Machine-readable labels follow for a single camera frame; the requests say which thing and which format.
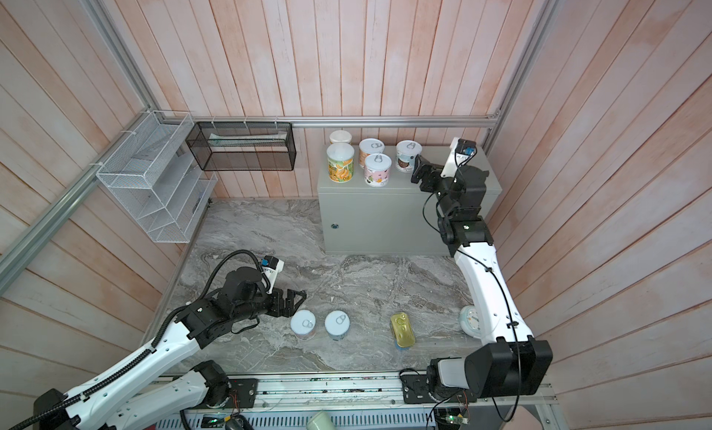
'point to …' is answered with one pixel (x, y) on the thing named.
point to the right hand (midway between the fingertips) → (431, 157)
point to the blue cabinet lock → (335, 226)
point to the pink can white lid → (303, 322)
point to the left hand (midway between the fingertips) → (292, 300)
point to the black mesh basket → (244, 145)
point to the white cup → (321, 421)
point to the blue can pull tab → (336, 323)
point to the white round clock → (470, 321)
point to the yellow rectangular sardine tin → (403, 330)
